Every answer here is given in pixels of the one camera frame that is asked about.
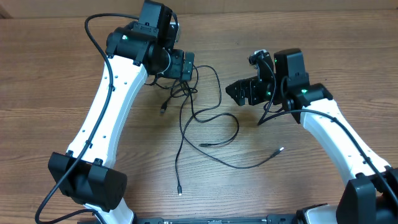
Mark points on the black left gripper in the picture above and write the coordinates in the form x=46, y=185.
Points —
x=176, y=71

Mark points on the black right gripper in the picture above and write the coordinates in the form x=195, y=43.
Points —
x=252, y=86

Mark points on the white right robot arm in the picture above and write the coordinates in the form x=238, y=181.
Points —
x=370, y=194

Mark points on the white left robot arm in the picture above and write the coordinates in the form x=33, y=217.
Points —
x=144, y=47

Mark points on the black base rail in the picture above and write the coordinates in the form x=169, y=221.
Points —
x=217, y=220

